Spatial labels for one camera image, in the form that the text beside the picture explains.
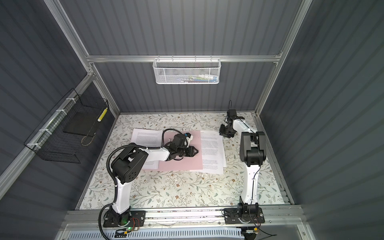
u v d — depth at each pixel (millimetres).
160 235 771
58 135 694
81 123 736
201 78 934
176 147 788
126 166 536
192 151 917
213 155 963
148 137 1025
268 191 824
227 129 905
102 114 817
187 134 911
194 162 912
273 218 741
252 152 586
